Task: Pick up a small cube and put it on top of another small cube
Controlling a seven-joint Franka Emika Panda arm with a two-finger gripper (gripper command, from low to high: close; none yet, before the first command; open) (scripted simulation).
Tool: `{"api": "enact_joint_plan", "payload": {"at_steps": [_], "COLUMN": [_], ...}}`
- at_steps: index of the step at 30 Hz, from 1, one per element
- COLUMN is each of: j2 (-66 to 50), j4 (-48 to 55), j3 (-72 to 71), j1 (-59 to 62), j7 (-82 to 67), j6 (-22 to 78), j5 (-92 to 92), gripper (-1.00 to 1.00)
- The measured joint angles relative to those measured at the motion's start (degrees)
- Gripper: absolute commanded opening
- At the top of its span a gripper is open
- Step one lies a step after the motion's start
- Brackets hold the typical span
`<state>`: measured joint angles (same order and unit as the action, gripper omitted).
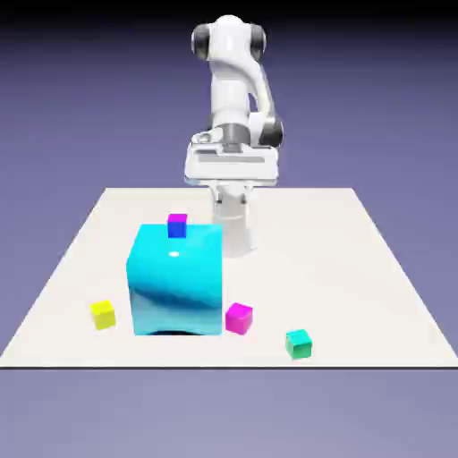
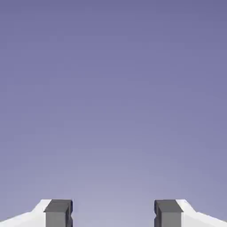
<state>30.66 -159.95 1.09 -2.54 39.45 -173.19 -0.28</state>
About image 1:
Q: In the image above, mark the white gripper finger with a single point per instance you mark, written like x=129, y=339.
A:
x=249, y=195
x=217, y=195

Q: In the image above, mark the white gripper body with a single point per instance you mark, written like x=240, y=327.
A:
x=232, y=170

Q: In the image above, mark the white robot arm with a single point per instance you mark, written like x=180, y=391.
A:
x=232, y=53

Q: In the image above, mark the small purple cube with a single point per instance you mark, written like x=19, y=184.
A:
x=177, y=229

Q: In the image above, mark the small magenta cube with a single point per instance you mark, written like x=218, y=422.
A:
x=238, y=318

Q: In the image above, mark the small green cube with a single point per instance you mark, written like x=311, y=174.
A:
x=299, y=345

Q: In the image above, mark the small yellow cube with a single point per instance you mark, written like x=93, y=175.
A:
x=103, y=315

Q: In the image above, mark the large cyan box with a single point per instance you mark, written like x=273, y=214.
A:
x=175, y=282

